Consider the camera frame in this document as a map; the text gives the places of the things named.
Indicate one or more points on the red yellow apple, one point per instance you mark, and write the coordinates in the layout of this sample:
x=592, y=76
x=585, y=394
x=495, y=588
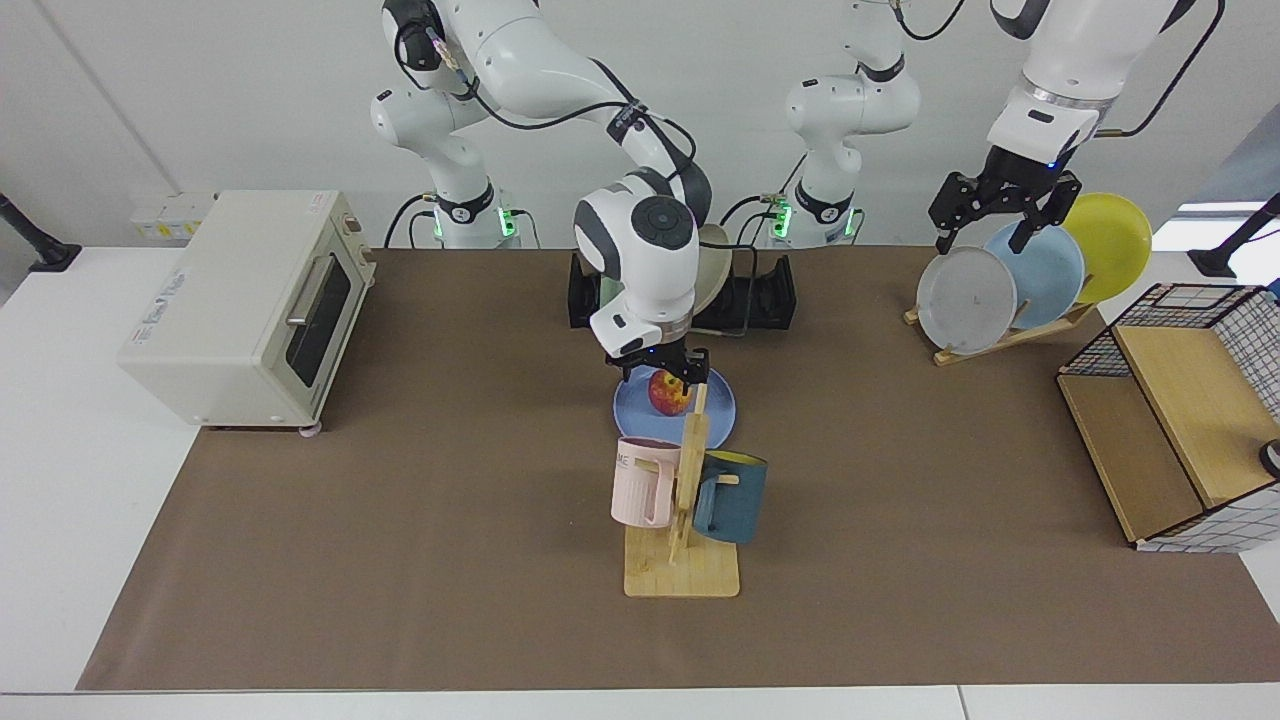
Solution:
x=668, y=397

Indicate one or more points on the light blue plate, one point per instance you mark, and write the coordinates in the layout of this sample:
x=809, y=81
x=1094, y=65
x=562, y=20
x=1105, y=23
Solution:
x=1050, y=275

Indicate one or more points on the grey plate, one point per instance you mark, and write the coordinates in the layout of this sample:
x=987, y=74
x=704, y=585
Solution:
x=965, y=300

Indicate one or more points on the pale green plate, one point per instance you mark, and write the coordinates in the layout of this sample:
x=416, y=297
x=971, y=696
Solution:
x=607, y=300

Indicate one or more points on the yellow plate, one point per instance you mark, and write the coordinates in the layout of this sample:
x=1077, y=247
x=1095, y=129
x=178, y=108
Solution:
x=1110, y=245

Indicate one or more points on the beige plate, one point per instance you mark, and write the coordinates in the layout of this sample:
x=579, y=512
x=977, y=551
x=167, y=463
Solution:
x=712, y=270

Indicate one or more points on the wooden plate rack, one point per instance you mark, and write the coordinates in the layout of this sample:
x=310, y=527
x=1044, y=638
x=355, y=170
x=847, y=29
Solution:
x=1000, y=343

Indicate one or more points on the black dish rack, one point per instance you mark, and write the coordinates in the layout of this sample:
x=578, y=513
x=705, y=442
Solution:
x=770, y=295

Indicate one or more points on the pink cup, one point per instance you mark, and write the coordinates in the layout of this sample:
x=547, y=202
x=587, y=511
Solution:
x=632, y=490

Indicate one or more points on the dark blue cup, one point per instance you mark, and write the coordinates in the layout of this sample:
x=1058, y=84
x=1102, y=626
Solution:
x=735, y=505

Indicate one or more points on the black clamp stand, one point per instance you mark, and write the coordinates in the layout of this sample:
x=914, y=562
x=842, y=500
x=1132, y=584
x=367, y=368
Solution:
x=45, y=255
x=1215, y=262

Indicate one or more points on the wooden cup stand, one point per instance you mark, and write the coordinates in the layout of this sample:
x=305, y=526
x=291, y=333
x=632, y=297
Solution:
x=680, y=575

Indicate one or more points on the brown table cloth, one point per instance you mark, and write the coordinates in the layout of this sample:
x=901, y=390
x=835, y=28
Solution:
x=450, y=560

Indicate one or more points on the black round knob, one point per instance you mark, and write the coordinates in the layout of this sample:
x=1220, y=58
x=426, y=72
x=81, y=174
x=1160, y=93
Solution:
x=1272, y=460

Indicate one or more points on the pale toaster oven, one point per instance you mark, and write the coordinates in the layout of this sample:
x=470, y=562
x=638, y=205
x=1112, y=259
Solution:
x=220, y=320

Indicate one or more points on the white wall socket box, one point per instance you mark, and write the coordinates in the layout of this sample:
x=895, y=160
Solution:
x=160, y=225

